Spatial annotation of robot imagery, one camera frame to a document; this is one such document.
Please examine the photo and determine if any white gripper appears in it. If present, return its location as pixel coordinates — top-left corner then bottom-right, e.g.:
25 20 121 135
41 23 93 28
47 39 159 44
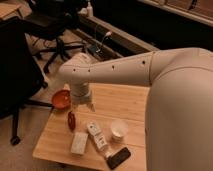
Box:
71 83 95 112

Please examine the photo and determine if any black eraser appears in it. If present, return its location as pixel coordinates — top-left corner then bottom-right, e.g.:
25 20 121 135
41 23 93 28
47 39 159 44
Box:
106 147 131 169

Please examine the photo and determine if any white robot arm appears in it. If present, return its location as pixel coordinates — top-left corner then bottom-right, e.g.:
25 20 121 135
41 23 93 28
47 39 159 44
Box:
59 48 213 171

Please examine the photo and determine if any red chili pepper toy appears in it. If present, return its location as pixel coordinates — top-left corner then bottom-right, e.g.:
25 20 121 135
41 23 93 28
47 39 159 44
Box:
68 112 76 131

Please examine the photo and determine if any orange bowl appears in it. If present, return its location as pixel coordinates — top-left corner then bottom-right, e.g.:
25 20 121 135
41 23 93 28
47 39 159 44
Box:
51 89 71 109

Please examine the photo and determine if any white rectangular sponge block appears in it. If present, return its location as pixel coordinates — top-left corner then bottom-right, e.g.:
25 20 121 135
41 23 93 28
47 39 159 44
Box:
71 132 88 155

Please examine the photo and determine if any black office chair left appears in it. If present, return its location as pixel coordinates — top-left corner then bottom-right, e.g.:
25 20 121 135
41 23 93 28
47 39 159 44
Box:
0 17 52 145

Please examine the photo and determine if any black office chair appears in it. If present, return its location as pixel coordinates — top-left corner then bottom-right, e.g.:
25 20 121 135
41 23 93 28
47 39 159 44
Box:
21 0 85 74
0 17 52 145

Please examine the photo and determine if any black office chair centre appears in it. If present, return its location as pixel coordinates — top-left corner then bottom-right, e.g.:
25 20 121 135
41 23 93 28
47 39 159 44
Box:
21 0 85 74

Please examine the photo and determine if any white spray bottle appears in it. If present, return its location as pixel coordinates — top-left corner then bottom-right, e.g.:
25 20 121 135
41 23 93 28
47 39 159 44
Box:
80 1 93 17

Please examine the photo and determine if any wooden desk corner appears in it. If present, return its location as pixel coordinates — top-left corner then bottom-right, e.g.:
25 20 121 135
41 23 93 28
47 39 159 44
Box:
0 2 22 20

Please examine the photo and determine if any power strip with cables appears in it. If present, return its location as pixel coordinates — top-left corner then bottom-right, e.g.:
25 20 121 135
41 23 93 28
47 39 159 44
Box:
88 31 117 61

